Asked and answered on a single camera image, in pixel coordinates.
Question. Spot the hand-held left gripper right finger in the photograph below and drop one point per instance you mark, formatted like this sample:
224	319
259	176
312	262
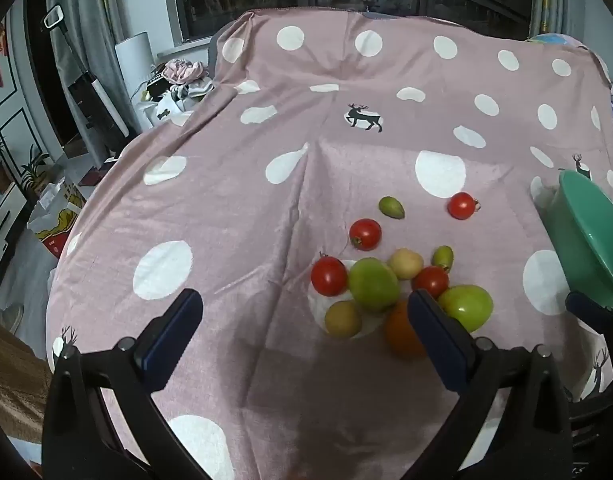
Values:
434	330

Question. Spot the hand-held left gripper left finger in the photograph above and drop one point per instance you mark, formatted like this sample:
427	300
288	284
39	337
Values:
179	325

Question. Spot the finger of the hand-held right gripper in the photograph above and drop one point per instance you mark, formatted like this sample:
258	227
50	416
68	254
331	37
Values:
581	303

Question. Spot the orange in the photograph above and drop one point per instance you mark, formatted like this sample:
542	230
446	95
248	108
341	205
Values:
401	335

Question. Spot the red tomato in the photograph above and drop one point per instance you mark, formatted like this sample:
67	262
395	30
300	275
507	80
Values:
365	233
462	205
329	276
430	281

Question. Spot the green plastic bowl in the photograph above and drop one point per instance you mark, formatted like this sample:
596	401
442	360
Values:
586	240

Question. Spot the small green oval fruit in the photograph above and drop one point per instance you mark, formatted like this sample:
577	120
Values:
442	258

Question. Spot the pale yellow round fruit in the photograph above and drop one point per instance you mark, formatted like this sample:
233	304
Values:
406	263

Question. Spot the large green tomato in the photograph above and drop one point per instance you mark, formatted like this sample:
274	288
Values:
373	283

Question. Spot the brownish yellow round fruit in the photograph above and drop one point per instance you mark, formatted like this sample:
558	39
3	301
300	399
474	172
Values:
343	318

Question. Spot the small green pointed fruit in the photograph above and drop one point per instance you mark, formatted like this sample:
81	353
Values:
390	206

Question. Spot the printed cardboard box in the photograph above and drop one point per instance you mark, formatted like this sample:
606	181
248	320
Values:
54	215

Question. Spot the pink polka-dot cloth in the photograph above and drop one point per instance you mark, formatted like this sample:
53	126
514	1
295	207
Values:
236	160

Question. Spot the brown fabric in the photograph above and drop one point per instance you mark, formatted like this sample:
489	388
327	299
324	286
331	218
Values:
11	375

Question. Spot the potted green plant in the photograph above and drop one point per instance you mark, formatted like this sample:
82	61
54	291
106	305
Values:
34	167

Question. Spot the upright vacuum cleaner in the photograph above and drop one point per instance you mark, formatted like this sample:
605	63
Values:
94	105

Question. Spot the white cylinder appliance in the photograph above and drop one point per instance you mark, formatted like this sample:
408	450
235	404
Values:
134	60

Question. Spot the pale striped curtain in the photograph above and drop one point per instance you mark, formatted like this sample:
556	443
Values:
551	0

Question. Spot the grey curtain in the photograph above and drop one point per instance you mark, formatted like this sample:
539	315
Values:
86	20

